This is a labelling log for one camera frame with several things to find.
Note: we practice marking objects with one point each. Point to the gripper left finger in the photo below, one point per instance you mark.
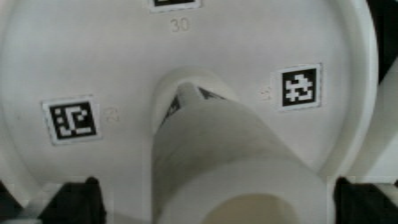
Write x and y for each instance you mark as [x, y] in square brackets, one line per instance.
[66, 204]

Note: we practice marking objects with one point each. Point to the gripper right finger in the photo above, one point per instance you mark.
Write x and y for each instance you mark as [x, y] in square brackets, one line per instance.
[364, 207]

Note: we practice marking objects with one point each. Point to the white table leg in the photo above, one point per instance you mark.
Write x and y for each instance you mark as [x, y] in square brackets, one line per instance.
[229, 179]

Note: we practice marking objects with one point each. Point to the white round table top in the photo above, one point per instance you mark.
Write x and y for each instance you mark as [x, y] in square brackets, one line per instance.
[96, 57]

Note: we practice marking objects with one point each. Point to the white fence frame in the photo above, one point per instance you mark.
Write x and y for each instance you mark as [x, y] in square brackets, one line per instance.
[375, 166]

